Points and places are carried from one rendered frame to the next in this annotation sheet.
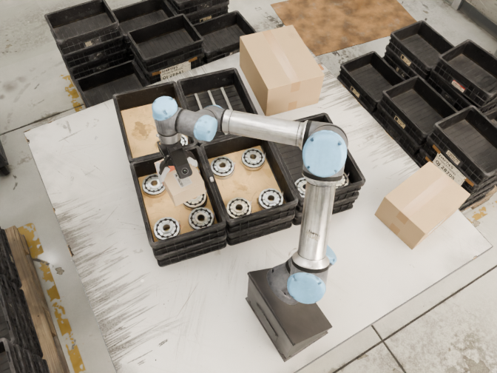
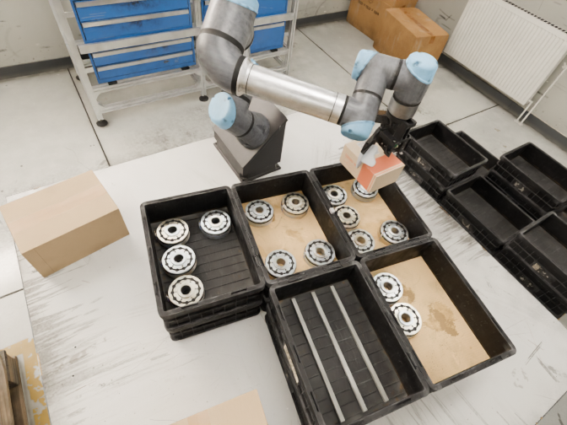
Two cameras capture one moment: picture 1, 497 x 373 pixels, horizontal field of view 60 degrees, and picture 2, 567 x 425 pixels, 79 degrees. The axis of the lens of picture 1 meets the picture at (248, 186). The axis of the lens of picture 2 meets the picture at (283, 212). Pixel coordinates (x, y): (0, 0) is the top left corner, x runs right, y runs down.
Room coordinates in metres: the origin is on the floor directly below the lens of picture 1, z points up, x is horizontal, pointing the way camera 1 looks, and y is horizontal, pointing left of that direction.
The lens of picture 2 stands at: (1.66, -0.11, 1.84)
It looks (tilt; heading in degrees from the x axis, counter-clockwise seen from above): 52 degrees down; 173
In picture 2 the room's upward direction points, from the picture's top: 11 degrees clockwise
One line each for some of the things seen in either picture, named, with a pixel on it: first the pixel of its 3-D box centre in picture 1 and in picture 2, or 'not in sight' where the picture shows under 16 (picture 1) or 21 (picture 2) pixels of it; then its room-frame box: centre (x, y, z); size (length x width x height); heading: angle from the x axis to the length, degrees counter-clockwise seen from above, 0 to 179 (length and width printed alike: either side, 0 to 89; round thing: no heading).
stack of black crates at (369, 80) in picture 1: (370, 87); not in sight; (2.19, -0.80, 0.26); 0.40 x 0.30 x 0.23; 32
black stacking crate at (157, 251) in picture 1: (177, 200); (363, 211); (0.88, 0.29, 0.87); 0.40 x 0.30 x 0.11; 22
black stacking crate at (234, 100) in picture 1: (219, 112); (338, 342); (1.37, 0.16, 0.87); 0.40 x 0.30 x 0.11; 22
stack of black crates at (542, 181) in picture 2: not in sight; (519, 195); (0.25, 1.51, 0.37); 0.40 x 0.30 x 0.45; 32
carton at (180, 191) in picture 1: (180, 177); (370, 163); (0.85, 0.25, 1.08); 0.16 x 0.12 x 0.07; 32
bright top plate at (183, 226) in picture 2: (336, 179); (172, 230); (1.03, -0.38, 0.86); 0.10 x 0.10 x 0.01
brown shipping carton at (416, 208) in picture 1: (421, 204); (68, 221); (0.97, -0.76, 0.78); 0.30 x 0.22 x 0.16; 131
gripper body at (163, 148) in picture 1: (171, 146); (394, 131); (0.88, 0.27, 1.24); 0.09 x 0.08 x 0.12; 32
